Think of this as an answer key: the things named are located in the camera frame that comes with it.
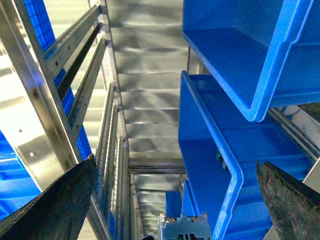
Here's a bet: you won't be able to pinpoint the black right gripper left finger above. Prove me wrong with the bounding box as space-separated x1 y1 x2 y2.
0 154 97 240

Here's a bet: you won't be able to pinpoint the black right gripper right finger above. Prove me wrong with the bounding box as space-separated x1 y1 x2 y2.
255 161 320 240

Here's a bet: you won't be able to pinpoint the yellow mushroom push button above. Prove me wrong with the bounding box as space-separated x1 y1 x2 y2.
158 212 212 240

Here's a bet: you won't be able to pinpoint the green push buttons in crate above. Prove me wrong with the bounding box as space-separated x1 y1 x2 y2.
216 149 228 171

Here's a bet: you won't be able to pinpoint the blue crate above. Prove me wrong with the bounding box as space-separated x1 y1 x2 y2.
182 0 320 122
178 71 313 240

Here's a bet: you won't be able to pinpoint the far upper right blue crate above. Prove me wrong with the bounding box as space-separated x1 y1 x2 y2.
182 0 320 122

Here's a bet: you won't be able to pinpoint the steel shelf front rail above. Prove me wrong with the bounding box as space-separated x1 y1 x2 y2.
0 0 83 193

